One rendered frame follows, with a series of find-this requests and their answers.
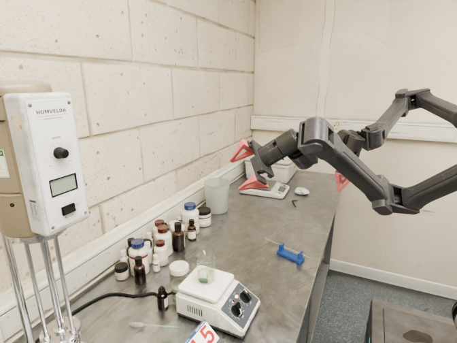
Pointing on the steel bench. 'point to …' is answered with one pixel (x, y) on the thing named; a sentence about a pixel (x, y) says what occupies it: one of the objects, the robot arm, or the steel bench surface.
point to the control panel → (241, 306)
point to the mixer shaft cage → (70, 325)
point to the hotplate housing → (212, 312)
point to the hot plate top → (220, 284)
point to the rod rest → (290, 254)
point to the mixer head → (39, 163)
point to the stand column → (17, 288)
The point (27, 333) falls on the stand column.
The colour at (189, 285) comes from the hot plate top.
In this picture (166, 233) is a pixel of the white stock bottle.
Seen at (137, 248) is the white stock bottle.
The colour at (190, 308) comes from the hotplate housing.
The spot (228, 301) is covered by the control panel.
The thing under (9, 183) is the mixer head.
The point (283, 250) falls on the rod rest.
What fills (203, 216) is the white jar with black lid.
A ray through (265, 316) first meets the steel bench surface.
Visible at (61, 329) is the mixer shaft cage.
